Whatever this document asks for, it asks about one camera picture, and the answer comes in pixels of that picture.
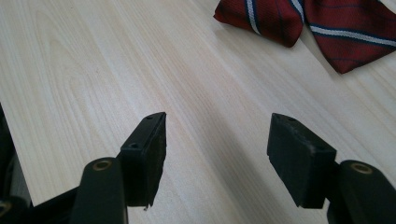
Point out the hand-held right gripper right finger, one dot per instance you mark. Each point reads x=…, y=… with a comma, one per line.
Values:
x=300, y=161

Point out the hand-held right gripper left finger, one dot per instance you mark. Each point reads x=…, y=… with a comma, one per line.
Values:
x=144, y=161

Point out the red striped bow tie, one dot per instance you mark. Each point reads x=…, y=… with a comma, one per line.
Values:
x=339, y=43

